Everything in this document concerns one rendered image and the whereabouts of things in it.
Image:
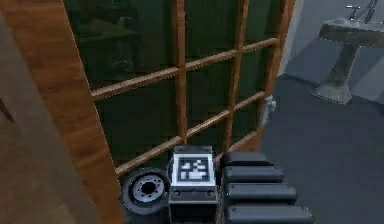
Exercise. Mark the silver sink faucet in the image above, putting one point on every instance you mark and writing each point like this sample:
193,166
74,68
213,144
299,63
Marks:
354,11

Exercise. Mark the grey pedestal sink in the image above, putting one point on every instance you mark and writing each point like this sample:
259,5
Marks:
343,50

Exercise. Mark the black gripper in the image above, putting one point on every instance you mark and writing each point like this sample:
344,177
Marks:
146,193

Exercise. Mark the wooden glass-paned door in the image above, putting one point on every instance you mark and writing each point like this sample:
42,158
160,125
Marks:
180,83

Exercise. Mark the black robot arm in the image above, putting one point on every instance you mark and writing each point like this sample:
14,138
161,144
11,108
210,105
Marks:
256,193

